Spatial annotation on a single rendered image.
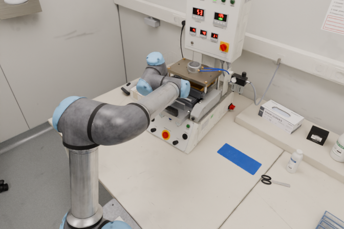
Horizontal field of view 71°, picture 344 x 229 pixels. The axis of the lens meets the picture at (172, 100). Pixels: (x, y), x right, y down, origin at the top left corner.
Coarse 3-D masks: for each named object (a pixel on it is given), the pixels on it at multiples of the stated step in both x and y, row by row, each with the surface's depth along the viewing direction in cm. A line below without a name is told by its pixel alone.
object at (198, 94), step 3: (192, 87) 135; (192, 90) 134; (195, 90) 133; (198, 90) 133; (189, 93) 137; (192, 93) 135; (195, 93) 134; (198, 93) 132; (201, 93) 132; (207, 93) 133; (195, 96) 135; (198, 96) 134; (201, 96) 132; (204, 96) 131
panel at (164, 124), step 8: (160, 120) 144; (168, 120) 140; (160, 128) 144; (168, 128) 141; (176, 128) 138; (184, 128) 135; (192, 128) 132; (160, 136) 145; (168, 136) 141; (176, 136) 138; (184, 144) 136
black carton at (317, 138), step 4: (312, 128) 138; (316, 128) 137; (320, 128) 138; (312, 132) 136; (316, 132) 135; (320, 132) 135; (324, 132) 135; (328, 132) 135; (308, 136) 139; (312, 136) 137; (316, 136) 136; (320, 136) 134; (324, 136) 133; (312, 140) 138; (316, 140) 137; (320, 140) 135; (324, 140) 134; (320, 144) 136
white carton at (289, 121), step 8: (264, 104) 154; (272, 104) 155; (280, 104) 154; (264, 112) 152; (272, 112) 148; (280, 112) 148; (288, 112) 148; (272, 120) 149; (280, 120) 145; (288, 120) 142; (296, 120) 142; (288, 128) 142; (296, 128) 145
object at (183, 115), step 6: (180, 102) 131; (180, 108) 133; (186, 108) 134; (192, 108) 134; (168, 114) 131; (174, 114) 129; (180, 114) 129; (186, 114) 129; (174, 120) 130; (180, 120) 127
